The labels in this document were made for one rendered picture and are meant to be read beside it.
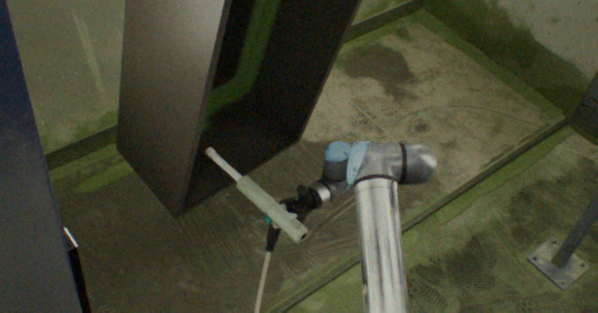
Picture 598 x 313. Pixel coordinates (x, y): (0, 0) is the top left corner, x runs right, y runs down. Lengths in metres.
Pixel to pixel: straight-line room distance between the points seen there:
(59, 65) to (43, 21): 0.19
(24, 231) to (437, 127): 2.56
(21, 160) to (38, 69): 1.91
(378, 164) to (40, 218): 0.92
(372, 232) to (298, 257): 1.09
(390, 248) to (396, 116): 1.79
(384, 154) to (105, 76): 1.59
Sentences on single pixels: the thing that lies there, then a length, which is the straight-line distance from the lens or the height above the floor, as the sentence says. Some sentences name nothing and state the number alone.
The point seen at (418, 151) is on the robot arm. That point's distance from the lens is 1.83.
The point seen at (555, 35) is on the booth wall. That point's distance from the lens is 3.67.
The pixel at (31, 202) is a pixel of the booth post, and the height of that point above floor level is 1.45.
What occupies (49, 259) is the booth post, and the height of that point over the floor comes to 1.29.
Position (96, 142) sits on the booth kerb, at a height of 0.11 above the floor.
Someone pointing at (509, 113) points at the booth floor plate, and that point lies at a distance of 3.68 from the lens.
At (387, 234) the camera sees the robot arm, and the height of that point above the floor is 0.99.
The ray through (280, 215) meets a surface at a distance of 2.23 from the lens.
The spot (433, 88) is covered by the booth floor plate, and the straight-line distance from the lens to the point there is 3.66.
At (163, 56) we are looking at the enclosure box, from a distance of 1.86.
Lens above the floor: 2.32
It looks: 46 degrees down
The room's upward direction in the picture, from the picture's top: 9 degrees clockwise
